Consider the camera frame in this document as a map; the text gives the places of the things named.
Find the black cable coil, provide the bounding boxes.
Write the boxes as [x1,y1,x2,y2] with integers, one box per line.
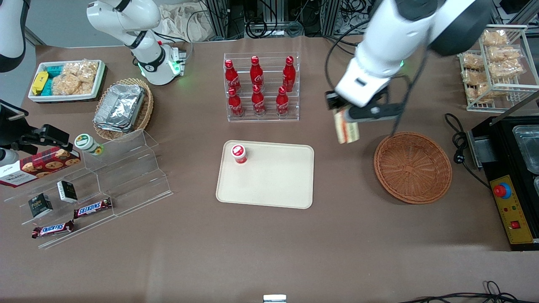
[244,15,304,39]

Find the stack of foil containers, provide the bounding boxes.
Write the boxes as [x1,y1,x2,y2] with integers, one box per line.
[93,83,146,133]

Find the black floor cables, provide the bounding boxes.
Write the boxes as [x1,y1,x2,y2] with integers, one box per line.
[398,281,539,303]

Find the clear bag of pastry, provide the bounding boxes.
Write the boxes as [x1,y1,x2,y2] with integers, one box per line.
[462,53,485,71]
[491,59,525,80]
[465,82,491,104]
[462,69,485,85]
[488,45,522,63]
[481,29,509,47]

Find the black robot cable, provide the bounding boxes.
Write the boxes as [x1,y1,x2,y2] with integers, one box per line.
[324,21,428,139]

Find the red bottle with white cap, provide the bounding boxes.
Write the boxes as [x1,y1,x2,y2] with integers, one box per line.
[230,144,248,165]

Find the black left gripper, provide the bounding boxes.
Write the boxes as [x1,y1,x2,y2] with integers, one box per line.
[326,90,406,123]

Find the steel pan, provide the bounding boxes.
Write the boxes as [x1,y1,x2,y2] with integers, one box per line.
[512,125,539,175]

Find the clear bag of crackers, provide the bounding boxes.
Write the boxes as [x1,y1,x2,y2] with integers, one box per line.
[63,59,100,83]
[51,74,88,96]

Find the green white bottle sunflower lid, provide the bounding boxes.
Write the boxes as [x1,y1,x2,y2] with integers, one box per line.
[74,133,104,156]

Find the red tartan cookie box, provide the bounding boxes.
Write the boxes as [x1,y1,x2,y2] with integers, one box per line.
[0,146,81,188]

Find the Snickers chocolate bar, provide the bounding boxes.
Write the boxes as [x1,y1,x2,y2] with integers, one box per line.
[32,220,75,239]
[73,197,113,219]

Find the black power cable with plug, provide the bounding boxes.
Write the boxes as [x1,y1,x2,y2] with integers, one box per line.
[445,113,491,188]

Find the white wire rack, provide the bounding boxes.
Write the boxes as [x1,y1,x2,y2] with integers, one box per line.
[458,24,539,113]

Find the clear acrylic stepped shelf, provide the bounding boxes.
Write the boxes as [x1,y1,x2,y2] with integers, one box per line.
[4,128,174,250]

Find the sandwich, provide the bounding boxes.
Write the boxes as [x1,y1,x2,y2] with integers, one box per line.
[334,109,361,144]

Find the red cola bottle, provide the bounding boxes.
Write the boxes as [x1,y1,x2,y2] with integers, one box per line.
[224,59,241,92]
[282,56,296,91]
[276,86,290,116]
[251,84,266,116]
[250,56,264,89]
[228,87,244,117]

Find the cream cloth bag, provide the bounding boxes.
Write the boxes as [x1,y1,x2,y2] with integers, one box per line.
[158,4,211,43]

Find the white plastic bin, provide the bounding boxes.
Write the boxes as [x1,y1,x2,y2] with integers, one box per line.
[28,59,107,103]

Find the black appliance with yellow panel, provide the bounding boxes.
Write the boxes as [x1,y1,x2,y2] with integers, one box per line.
[467,114,539,252]

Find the black box with white label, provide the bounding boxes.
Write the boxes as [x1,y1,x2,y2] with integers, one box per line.
[57,180,78,203]

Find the brown wicker basket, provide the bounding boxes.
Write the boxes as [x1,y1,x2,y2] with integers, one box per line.
[374,132,453,205]

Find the black box with gold print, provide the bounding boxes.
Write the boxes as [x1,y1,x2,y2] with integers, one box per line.
[28,193,54,218]

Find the clear acrylic bottle rack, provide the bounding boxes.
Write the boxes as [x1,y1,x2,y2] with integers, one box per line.
[223,52,300,123]

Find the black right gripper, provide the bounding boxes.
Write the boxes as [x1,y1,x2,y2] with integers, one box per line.
[0,101,75,155]

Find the cream plastic tray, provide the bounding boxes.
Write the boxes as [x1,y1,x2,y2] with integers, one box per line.
[216,140,315,210]

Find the yellow snack packet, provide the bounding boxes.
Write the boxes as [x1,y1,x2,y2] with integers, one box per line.
[32,71,49,96]

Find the light wicker basket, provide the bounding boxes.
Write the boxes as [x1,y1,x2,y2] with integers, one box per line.
[93,78,154,141]

